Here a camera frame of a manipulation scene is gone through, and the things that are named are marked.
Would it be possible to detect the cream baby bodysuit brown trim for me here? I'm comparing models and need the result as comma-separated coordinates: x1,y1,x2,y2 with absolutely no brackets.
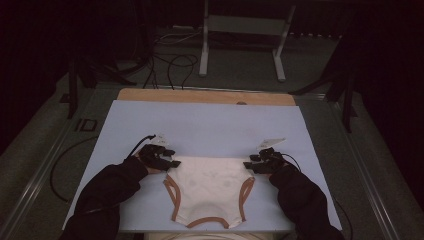
162,155,256,230

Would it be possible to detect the long metal floor rail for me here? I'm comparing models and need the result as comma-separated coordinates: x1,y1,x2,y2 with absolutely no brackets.
0,84,101,240
328,96,418,240

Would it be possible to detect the person's left hand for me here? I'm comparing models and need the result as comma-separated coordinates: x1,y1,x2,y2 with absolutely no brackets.
138,156,166,175

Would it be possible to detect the black metal stand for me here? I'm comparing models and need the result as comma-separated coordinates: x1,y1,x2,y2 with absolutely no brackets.
59,56,138,120
289,63,359,134

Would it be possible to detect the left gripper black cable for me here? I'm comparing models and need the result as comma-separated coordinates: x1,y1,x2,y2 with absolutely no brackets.
125,133,157,160

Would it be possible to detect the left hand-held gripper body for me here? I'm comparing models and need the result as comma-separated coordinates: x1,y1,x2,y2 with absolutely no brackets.
138,134,171,171

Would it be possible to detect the light blue mat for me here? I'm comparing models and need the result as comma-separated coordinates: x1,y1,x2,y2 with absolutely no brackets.
62,99,343,233

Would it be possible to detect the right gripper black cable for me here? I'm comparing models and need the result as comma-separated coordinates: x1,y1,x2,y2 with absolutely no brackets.
281,152,354,240

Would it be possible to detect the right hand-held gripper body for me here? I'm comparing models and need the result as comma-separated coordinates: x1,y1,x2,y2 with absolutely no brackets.
255,137,287,175

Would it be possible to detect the white cable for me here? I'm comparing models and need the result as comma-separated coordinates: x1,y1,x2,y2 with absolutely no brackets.
154,28,204,46

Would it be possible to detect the person's right hand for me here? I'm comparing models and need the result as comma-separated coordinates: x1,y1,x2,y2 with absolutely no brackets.
268,163,293,178

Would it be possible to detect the black floor cable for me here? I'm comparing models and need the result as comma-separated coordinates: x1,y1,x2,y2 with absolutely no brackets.
49,134,100,204

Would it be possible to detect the looped black cable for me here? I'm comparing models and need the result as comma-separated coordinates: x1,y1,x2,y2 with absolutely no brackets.
165,53,200,90

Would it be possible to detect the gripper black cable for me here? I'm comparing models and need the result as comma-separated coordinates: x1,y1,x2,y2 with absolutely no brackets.
281,152,354,240
125,133,157,160

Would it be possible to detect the white metal stand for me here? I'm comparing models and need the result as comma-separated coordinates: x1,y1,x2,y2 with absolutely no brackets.
198,0,297,83

